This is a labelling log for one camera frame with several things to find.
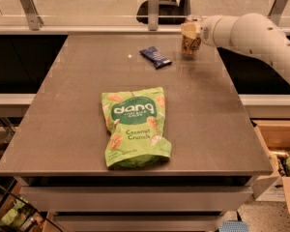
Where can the grey lower drawer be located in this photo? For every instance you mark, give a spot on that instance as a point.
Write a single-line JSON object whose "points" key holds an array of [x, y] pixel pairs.
{"points": [[139, 223]]}

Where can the black office chair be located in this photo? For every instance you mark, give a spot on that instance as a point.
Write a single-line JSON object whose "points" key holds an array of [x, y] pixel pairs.
{"points": [[171, 12]]}

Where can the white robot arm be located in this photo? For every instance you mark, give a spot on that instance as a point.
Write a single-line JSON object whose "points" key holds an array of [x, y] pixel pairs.
{"points": [[252, 35]]}

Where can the orange soda can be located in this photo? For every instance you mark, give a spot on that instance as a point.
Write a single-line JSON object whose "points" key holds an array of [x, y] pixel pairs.
{"points": [[190, 46]]}

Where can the green rice chip bag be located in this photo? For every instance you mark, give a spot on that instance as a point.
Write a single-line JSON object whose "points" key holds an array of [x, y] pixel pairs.
{"points": [[135, 121]]}

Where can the grey upper drawer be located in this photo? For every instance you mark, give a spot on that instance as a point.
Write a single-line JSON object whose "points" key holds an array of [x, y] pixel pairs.
{"points": [[137, 199]]}

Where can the right metal railing bracket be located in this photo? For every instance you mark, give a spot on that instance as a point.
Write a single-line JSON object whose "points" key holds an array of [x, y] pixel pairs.
{"points": [[276, 11]]}

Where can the blue mesh object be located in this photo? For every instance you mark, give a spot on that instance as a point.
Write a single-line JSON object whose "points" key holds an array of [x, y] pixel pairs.
{"points": [[233, 226]]}

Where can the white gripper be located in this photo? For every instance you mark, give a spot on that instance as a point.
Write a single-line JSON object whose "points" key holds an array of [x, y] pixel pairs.
{"points": [[210, 31]]}

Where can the wire basket with items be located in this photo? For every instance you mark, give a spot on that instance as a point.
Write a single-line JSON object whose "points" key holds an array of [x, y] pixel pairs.
{"points": [[18, 215]]}

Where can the grey drawer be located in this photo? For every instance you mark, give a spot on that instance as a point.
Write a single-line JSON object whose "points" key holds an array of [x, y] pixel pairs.
{"points": [[137, 199], [139, 223]]}

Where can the metal railing bracket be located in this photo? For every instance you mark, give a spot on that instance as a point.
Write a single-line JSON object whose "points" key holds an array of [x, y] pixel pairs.
{"points": [[276, 11], [153, 14], [33, 19]]}

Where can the middle metal railing bracket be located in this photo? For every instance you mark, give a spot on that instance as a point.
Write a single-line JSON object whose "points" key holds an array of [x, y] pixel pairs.
{"points": [[153, 14]]}

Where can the left metal railing bracket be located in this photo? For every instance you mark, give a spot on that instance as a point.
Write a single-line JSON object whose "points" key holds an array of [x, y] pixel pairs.
{"points": [[33, 19]]}

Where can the blue snack bar wrapper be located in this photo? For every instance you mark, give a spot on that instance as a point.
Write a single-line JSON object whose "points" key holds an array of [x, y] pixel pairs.
{"points": [[155, 57]]}

